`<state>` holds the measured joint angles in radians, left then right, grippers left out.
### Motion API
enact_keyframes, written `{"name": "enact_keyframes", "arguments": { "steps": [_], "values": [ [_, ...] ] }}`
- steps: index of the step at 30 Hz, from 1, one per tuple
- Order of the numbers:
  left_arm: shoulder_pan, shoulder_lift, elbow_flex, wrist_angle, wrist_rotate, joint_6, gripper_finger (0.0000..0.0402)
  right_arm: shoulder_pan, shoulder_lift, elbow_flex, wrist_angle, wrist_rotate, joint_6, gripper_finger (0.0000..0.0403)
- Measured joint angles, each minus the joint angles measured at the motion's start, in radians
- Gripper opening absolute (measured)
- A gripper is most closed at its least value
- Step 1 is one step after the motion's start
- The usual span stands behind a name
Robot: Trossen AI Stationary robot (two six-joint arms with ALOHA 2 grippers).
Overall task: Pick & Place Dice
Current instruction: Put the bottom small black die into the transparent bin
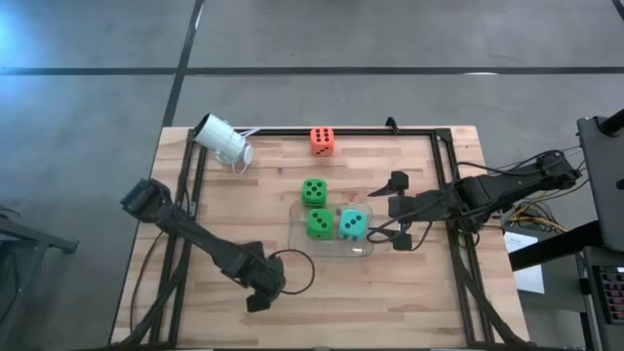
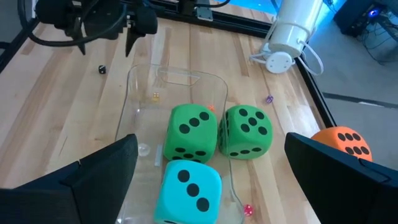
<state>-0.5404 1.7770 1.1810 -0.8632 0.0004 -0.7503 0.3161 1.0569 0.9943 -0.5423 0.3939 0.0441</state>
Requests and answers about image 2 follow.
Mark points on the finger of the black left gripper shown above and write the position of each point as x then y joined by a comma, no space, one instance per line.
130,40
81,42

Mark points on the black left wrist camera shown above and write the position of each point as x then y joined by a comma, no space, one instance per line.
146,20

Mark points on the small purple translucent die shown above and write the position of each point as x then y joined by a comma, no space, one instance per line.
269,99

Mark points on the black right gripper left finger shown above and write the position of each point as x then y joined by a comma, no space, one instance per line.
77,193

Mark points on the small orange translucent die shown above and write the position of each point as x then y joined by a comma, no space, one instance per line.
211,108

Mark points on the grey metal bracket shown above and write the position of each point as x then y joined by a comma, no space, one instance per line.
204,14

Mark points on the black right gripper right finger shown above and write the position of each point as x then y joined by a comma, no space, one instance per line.
342,193

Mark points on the clear plastic bin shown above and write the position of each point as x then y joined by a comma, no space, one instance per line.
174,87

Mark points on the black table frame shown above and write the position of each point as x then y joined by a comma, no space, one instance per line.
236,26

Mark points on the white cylindrical lamp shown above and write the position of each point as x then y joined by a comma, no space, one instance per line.
292,28

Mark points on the black computer tower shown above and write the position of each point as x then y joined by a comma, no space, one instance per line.
351,18

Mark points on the small red translucent die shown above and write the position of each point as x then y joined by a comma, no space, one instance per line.
248,210

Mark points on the small yellow translucent die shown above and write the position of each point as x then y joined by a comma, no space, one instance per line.
155,97

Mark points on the large green foam die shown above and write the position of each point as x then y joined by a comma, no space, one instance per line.
189,137
248,137

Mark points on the large orange foam die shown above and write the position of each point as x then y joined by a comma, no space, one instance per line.
329,138

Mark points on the small black die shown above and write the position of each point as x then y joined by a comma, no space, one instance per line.
102,69

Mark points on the large cyan foam die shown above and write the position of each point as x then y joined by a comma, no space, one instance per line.
186,199

